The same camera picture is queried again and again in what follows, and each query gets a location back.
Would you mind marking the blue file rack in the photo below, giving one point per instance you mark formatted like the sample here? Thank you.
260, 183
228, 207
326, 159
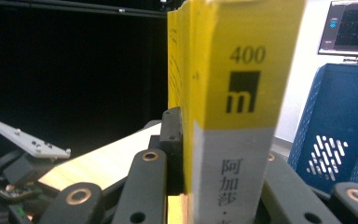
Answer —
338, 102

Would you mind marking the yellow book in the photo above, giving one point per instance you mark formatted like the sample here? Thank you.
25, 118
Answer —
230, 37

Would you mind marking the computer monitor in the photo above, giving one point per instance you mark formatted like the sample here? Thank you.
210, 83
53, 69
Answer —
354, 28

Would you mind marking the black metal rail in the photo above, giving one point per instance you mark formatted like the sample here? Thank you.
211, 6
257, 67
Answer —
74, 7

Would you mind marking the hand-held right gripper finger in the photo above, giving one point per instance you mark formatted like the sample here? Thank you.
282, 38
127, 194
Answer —
172, 140

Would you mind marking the dark curtain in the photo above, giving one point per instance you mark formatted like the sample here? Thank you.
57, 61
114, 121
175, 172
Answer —
74, 68

